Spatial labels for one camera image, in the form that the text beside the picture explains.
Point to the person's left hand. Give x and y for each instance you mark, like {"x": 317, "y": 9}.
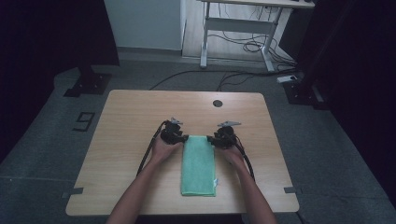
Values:
{"x": 162, "y": 152}

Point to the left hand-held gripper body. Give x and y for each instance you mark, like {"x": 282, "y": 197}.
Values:
{"x": 171, "y": 133}

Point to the green towel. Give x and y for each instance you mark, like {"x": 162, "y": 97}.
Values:
{"x": 198, "y": 168}

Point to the white power strip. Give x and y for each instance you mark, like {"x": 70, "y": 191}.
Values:
{"x": 287, "y": 79}

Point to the black stand base plate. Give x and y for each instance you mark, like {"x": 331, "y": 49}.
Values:
{"x": 303, "y": 93}
{"x": 88, "y": 84}

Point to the round dark table grommet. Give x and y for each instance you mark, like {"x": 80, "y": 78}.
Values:
{"x": 217, "y": 103}

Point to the white metal frame desk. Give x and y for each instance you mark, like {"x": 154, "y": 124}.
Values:
{"x": 238, "y": 25}

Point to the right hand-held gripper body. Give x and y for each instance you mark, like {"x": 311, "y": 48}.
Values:
{"x": 225, "y": 138}

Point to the person's right hand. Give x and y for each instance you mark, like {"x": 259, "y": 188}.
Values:
{"x": 235, "y": 157}

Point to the dark curtain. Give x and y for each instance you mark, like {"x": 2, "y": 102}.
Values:
{"x": 358, "y": 62}
{"x": 46, "y": 40}

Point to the grey tape strip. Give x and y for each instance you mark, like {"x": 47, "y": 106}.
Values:
{"x": 73, "y": 192}
{"x": 291, "y": 189}

